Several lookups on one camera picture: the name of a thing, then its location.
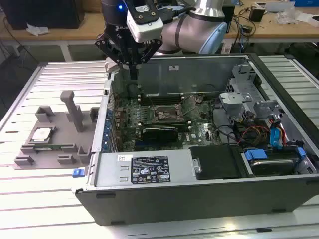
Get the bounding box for black graphics card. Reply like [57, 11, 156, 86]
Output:
[142, 126, 179, 146]

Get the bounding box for perforated metal bracket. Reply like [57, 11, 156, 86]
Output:
[225, 64, 257, 95]

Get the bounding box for black power adapter box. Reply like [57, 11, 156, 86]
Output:
[249, 7, 264, 22]

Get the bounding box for wooden desk with clutter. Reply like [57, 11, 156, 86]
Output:
[224, 0, 319, 45]

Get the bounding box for black open PC case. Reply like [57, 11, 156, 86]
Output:
[71, 52, 319, 226]

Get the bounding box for black computer tower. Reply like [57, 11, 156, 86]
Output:
[0, 0, 85, 30]

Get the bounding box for blue flat data cable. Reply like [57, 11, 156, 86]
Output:
[270, 126, 284, 150]

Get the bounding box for black disk bay cover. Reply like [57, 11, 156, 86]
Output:
[189, 145, 246, 180]

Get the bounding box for black RAM slots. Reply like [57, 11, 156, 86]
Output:
[138, 92, 182, 105]

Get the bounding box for hard disk in blue carrier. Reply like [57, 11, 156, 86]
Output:
[240, 146, 306, 176]

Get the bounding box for installed RAM sticks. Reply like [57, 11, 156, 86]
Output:
[138, 121, 191, 132]

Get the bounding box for green RAM stick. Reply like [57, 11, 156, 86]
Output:
[33, 144, 63, 151]

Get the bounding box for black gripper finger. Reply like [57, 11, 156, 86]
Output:
[94, 33, 135, 80]
[134, 39, 163, 80]

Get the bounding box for grey parts rack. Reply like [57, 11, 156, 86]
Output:
[13, 91, 100, 170]

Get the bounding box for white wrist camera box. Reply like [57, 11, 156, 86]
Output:
[126, 0, 164, 43]

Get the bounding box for long wooden desk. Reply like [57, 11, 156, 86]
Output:
[0, 4, 240, 62]

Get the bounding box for crumpled white paper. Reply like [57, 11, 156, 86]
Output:
[26, 22, 49, 37]

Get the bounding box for clear plastic bag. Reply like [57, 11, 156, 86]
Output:
[275, 7, 299, 25]

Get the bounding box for red yellow wire bundle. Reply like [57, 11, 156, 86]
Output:
[239, 125, 271, 145]

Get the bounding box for light grey case handle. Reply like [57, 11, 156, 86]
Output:
[104, 58, 121, 73]

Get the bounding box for CPU socket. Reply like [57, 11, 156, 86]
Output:
[154, 106, 180, 122]

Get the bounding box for silver drive cage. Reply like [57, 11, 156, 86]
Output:
[219, 92, 252, 118]

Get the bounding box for silver power supply with label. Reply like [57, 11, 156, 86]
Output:
[94, 150, 194, 187]

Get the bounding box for black cylinder board part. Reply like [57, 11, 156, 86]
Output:
[127, 84, 139, 99]

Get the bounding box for green motherboard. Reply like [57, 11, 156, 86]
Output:
[109, 94, 222, 151]

